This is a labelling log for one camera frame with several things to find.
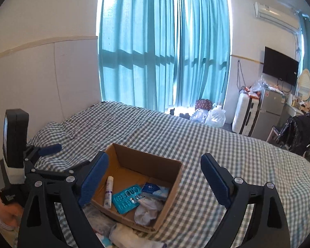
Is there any white cream tube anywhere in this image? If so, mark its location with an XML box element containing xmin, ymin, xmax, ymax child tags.
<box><xmin>104</xmin><ymin>176</ymin><xmax>113</xmax><ymax>209</ymax></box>

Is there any teal blister pill pack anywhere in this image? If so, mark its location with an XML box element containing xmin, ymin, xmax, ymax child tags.
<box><xmin>112</xmin><ymin>185</ymin><xmax>143</xmax><ymax>214</ymax></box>

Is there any white lace cloth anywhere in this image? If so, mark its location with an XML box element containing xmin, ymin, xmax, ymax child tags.
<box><xmin>134</xmin><ymin>198</ymin><xmax>163</xmax><ymax>226</ymax></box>

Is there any blue tissue packet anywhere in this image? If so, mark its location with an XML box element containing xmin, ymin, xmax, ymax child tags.
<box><xmin>141</xmin><ymin>182</ymin><xmax>170</xmax><ymax>201</ymax></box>

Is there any person's hand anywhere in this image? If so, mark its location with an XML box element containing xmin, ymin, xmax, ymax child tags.
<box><xmin>0</xmin><ymin>198</ymin><xmax>24</xmax><ymax>231</ymax></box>

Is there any checkered bed cover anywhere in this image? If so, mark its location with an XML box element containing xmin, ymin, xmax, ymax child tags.
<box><xmin>30</xmin><ymin>102</ymin><xmax>310</xmax><ymax>247</ymax></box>

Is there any white folded sock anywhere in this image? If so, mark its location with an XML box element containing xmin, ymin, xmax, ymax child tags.
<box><xmin>109</xmin><ymin>223</ymin><xmax>167</xmax><ymax>248</ymax></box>

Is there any brown cardboard box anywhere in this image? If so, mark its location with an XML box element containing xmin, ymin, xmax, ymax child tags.
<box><xmin>91</xmin><ymin>143</ymin><xmax>184</xmax><ymax>234</ymax></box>

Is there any black jacket on chair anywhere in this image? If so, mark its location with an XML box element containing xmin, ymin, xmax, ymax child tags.
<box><xmin>275</xmin><ymin>113</ymin><xmax>310</xmax><ymax>156</ymax></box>

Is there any white suitcase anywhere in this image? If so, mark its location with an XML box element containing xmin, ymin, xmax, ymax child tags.
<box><xmin>232</xmin><ymin>91</ymin><xmax>259</xmax><ymax>136</ymax></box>

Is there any white plastic bag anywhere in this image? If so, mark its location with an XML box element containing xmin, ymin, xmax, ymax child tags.
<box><xmin>205</xmin><ymin>105</ymin><xmax>226</xmax><ymax>128</ymax></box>

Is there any silver mini fridge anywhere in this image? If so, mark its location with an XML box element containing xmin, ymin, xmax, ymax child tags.
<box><xmin>251</xmin><ymin>88</ymin><xmax>285</xmax><ymax>141</ymax></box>

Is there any patterned red bag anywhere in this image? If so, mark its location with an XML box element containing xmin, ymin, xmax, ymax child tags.
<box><xmin>195</xmin><ymin>99</ymin><xmax>213</xmax><ymax>111</ymax></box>

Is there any clear plastic bag on fridge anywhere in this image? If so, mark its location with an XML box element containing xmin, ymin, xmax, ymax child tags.
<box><xmin>250</xmin><ymin>76</ymin><xmax>269</xmax><ymax>93</ymax></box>

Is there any oval white mirror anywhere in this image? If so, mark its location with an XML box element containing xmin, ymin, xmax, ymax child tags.
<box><xmin>297</xmin><ymin>68</ymin><xmax>310</xmax><ymax>101</ymax></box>

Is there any teal left curtain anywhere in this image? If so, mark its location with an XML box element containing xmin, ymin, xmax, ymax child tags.
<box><xmin>98</xmin><ymin>0</ymin><xmax>175</xmax><ymax>112</ymax></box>

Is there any teal right curtain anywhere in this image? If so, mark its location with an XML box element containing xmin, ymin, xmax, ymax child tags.
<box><xmin>175</xmin><ymin>0</ymin><xmax>231</xmax><ymax>107</ymax></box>

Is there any white air conditioner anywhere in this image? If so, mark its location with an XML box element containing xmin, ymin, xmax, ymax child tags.
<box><xmin>254</xmin><ymin>2</ymin><xmax>300</xmax><ymax>34</ymax></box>

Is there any black phone on mount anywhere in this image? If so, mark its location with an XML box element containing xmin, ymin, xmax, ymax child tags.
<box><xmin>2</xmin><ymin>109</ymin><xmax>29</xmax><ymax>168</ymax></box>

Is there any black wall television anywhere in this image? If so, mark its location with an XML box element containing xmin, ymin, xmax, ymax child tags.
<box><xmin>263</xmin><ymin>47</ymin><xmax>299</xmax><ymax>86</ymax></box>

